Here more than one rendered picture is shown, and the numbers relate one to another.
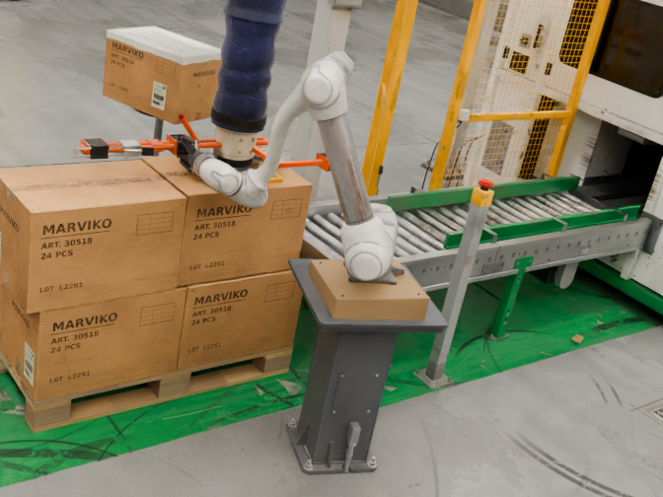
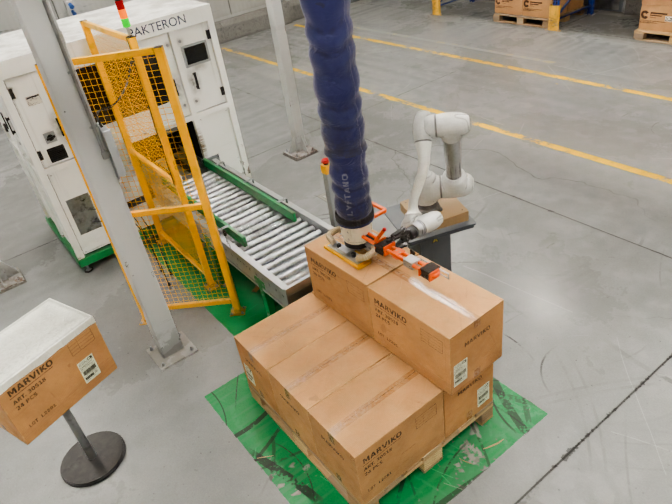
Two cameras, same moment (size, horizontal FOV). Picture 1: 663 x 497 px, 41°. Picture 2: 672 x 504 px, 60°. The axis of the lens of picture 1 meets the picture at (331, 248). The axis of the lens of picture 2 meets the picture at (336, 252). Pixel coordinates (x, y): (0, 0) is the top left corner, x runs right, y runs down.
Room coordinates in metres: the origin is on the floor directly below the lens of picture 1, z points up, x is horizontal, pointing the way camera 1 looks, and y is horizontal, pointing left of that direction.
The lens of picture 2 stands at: (3.16, 3.34, 2.90)
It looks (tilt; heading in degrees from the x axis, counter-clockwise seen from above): 34 degrees down; 279
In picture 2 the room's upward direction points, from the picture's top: 9 degrees counter-clockwise
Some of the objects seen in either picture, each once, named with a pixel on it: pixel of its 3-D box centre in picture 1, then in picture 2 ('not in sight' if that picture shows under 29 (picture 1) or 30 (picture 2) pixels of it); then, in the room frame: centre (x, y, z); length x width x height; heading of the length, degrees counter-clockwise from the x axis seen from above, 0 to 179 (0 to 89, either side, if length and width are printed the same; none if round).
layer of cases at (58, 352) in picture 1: (129, 275); (359, 367); (3.51, 0.86, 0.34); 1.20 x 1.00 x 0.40; 131
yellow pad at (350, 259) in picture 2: not in sight; (346, 251); (3.53, 0.54, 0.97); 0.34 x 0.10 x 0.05; 131
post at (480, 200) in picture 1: (457, 288); (335, 220); (3.73, -0.61, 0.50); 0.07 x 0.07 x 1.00; 41
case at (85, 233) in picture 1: (87, 231); (434, 321); (3.05, 0.93, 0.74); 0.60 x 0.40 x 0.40; 132
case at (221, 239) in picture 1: (221, 214); (363, 275); (3.46, 0.49, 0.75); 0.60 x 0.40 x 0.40; 132
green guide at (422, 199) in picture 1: (486, 189); (194, 208); (4.94, -0.82, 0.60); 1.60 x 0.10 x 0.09; 131
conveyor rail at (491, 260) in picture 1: (515, 256); (277, 204); (4.26, -0.94, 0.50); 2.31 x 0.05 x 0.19; 131
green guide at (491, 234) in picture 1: (555, 227); (248, 184); (4.53, -1.17, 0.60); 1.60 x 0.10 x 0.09; 131
